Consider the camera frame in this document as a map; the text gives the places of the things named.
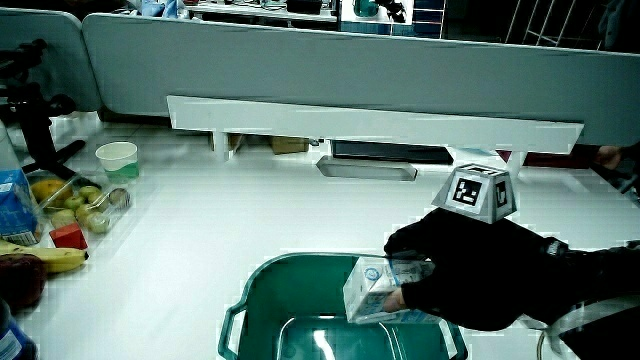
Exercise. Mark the person's right hand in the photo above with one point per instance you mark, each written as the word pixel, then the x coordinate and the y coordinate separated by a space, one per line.
pixel 475 270

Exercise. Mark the clear plastic packet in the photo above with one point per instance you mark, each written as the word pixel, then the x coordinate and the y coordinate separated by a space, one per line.
pixel 372 290

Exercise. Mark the green plastic basket plate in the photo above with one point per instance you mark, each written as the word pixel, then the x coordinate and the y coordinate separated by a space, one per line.
pixel 300 295

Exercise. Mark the person's right forearm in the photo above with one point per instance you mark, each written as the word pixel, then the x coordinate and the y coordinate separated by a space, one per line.
pixel 605 280

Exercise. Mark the black flat device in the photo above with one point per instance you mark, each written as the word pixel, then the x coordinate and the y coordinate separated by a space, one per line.
pixel 390 151

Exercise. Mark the grey flat tray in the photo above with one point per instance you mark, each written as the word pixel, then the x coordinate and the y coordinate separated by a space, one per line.
pixel 367 169

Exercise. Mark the white shelf board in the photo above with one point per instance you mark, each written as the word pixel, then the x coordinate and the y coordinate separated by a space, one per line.
pixel 350 122

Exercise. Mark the brown cardboard box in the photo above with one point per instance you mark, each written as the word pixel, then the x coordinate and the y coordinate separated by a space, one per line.
pixel 289 144

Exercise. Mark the white metal rack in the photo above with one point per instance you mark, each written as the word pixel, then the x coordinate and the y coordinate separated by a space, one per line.
pixel 550 25

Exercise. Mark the large grey divider panel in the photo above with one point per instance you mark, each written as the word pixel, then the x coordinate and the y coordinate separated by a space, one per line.
pixel 300 65

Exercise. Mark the teal container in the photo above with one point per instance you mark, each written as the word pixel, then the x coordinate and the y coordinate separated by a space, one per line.
pixel 365 7

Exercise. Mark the white green paper cup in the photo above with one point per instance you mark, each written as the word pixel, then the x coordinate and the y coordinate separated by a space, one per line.
pixel 118 160

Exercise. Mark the small green fruit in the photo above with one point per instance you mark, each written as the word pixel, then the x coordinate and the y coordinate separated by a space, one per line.
pixel 98 223
pixel 62 218
pixel 90 192
pixel 84 212
pixel 74 202

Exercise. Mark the clear plastic fruit box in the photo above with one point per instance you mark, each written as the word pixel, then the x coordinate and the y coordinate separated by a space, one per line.
pixel 80 200

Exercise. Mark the red cube block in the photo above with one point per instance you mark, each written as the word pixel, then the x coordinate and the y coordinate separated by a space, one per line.
pixel 68 237

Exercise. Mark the blue cloth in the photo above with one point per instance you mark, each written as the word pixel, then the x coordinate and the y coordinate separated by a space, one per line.
pixel 160 7

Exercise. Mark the yellow banana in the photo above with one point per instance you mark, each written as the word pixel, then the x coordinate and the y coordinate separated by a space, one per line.
pixel 55 257

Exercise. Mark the orange yellow fruit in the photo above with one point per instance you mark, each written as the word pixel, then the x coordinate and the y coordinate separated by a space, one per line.
pixel 47 190

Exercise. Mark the dark red fruit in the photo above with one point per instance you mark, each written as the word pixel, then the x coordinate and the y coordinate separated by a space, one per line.
pixel 20 280

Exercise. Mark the blue bottle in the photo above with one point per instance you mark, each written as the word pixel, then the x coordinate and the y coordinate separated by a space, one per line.
pixel 12 335

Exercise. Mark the small grey divider panel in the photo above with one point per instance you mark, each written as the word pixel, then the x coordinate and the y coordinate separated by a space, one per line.
pixel 55 55

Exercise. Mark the black camera tripod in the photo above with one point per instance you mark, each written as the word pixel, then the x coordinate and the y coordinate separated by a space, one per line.
pixel 35 125

